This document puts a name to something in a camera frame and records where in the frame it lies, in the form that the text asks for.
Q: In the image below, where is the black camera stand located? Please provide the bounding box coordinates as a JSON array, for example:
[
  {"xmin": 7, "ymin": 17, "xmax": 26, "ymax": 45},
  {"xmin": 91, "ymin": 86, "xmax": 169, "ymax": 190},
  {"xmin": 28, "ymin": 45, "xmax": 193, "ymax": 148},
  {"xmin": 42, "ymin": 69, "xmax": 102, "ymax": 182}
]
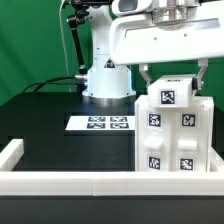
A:
[{"xmin": 65, "ymin": 0, "xmax": 115, "ymax": 94}]

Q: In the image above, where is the white left fence wall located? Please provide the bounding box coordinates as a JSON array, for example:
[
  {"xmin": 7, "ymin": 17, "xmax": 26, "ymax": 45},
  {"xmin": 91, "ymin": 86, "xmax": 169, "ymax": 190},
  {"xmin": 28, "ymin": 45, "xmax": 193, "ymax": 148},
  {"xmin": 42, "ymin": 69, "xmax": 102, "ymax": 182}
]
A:
[{"xmin": 0, "ymin": 139, "xmax": 24, "ymax": 172}]

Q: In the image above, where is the white front fence wall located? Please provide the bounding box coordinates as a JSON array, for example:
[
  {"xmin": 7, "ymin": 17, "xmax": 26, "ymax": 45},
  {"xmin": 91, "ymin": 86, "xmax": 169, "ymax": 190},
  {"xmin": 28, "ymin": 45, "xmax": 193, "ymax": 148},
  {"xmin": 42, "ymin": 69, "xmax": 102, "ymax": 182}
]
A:
[{"xmin": 0, "ymin": 172, "xmax": 224, "ymax": 196}]

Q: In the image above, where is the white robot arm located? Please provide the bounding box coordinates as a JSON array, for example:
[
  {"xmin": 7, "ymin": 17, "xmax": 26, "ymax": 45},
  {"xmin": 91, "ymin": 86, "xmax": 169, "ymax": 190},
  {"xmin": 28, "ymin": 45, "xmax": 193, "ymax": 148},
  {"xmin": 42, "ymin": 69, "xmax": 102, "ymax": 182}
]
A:
[{"xmin": 71, "ymin": 0, "xmax": 224, "ymax": 65}]

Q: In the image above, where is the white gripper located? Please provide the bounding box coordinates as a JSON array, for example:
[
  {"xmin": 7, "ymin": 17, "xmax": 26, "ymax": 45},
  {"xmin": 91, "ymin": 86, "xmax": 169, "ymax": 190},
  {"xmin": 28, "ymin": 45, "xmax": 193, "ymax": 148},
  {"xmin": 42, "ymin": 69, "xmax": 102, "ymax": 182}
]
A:
[{"xmin": 109, "ymin": 12, "xmax": 224, "ymax": 90}]

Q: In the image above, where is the black cable bundle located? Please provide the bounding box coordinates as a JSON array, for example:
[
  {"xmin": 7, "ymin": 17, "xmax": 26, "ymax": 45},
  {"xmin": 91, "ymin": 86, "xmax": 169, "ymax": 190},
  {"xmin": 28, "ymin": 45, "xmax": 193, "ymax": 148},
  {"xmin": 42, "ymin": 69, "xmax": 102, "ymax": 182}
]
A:
[{"xmin": 22, "ymin": 75, "xmax": 88, "ymax": 94}]

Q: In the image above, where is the white fence wall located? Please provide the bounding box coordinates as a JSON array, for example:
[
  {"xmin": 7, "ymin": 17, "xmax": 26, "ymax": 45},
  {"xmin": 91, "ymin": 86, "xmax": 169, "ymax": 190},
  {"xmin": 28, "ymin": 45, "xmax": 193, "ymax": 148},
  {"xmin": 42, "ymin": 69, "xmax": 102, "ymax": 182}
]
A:
[
  {"xmin": 209, "ymin": 148, "xmax": 224, "ymax": 173},
  {"xmin": 0, "ymin": 172, "xmax": 224, "ymax": 196},
  {"xmin": 0, "ymin": 139, "xmax": 24, "ymax": 172}
]

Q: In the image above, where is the white cabinet body box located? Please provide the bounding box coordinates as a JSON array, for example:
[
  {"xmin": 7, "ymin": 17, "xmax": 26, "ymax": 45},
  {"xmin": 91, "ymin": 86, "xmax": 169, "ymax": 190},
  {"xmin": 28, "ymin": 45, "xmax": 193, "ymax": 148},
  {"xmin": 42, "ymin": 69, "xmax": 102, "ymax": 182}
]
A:
[{"xmin": 135, "ymin": 96, "xmax": 214, "ymax": 172}]

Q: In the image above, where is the white right fence wall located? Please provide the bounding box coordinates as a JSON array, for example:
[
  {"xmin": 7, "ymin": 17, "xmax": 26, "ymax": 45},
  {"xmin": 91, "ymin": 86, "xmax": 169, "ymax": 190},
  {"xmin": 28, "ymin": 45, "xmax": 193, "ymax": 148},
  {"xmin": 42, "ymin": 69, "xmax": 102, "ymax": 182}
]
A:
[{"xmin": 209, "ymin": 148, "xmax": 224, "ymax": 173}]

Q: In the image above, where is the white cabinet top block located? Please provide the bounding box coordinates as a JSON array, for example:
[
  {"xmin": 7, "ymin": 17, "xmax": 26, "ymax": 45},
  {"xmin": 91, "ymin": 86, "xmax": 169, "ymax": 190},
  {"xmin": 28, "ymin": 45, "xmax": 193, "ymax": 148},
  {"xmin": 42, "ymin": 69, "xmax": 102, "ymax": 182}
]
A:
[{"xmin": 148, "ymin": 74, "xmax": 193, "ymax": 108}]

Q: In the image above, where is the white marker tag sheet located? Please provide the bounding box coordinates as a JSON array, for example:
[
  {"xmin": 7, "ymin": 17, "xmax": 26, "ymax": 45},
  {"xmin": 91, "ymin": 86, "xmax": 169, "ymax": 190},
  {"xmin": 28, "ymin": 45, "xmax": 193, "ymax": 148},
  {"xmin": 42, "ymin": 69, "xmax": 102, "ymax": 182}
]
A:
[{"xmin": 66, "ymin": 116, "xmax": 135, "ymax": 131}]

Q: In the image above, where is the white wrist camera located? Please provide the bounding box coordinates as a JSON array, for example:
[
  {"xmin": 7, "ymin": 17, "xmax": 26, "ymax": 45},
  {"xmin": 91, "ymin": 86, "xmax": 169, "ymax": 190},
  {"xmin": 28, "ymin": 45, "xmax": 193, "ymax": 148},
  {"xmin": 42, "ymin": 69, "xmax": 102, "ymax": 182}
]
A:
[{"xmin": 112, "ymin": 0, "xmax": 153, "ymax": 17}]

